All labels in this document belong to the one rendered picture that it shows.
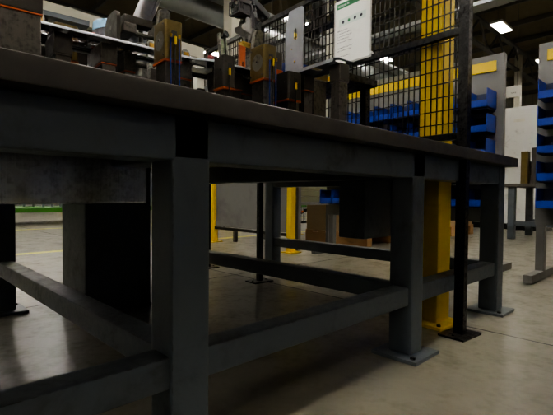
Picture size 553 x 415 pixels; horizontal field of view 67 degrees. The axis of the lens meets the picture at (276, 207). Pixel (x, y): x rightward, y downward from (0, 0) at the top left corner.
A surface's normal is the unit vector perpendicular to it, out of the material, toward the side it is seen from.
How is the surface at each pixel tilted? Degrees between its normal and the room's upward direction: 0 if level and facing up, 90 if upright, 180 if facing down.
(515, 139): 90
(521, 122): 90
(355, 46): 90
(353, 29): 90
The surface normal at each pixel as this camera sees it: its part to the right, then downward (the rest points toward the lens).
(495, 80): -0.72, 0.01
